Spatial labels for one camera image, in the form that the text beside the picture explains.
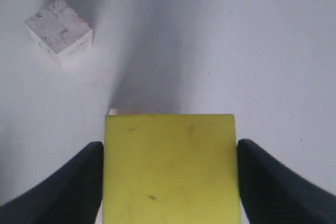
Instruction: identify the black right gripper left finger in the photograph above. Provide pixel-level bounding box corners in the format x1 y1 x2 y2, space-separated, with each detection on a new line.
1 142 103 223

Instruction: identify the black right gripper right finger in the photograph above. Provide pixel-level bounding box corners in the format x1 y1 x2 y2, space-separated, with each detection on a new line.
237 139 335 223

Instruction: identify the large pale wooden cube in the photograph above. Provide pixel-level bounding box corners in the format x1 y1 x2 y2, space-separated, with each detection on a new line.
108 109 148 115

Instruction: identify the yellow cube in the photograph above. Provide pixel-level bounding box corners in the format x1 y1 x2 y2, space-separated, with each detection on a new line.
102 114 241 223

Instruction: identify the small weathered wooden cube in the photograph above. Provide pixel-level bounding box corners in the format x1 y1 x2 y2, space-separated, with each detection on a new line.
25 0 93 67

